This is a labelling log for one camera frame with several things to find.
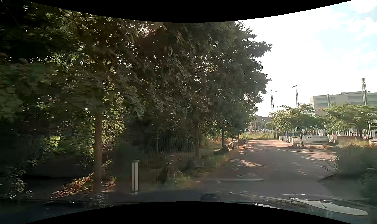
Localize white fence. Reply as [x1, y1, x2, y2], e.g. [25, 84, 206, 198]
[278, 134, 340, 145]

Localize overgrown bushes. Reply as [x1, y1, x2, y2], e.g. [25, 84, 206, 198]
[324, 138, 377, 208]

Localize grass verge with leaves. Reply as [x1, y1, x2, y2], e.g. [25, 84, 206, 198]
[50, 138, 248, 199]

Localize blue parking sign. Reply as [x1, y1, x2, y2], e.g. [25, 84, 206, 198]
[296, 126, 305, 147]

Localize row of boulders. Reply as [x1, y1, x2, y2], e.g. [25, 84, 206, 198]
[156, 138, 248, 185]

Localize small green tree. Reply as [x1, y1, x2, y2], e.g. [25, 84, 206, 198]
[321, 103, 377, 139]
[269, 103, 326, 147]

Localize pale large building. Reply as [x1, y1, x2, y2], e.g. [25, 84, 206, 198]
[311, 91, 377, 116]

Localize distant brown building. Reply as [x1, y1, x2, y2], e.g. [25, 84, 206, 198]
[249, 116, 272, 131]

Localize car's own bonnet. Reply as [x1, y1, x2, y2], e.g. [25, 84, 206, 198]
[0, 189, 377, 224]

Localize row of trees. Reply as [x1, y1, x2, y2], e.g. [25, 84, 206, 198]
[0, 1, 273, 195]

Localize grey asphalt road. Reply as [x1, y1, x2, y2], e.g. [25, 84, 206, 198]
[188, 139, 363, 200]

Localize white marker post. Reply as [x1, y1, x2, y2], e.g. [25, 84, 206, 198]
[130, 160, 140, 194]

